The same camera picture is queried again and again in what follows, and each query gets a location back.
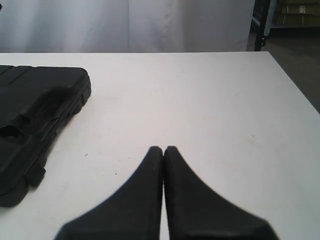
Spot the white backdrop curtain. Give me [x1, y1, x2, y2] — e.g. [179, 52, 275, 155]
[0, 0, 254, 53]

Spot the blue metal shelf rack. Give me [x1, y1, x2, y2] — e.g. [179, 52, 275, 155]
[252, 0, 320, 37]

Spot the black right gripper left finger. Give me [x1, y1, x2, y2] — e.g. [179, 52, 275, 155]
[55, 146, 163, 240]

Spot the black plastic tool case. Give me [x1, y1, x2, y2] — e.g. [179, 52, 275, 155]
[0, 65, 92, 208]

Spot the black stand pole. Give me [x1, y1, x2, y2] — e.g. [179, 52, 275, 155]
[254, 0, 271, 52]

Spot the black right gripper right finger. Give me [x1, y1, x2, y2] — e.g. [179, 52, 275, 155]
[164, 146, 277, 240]

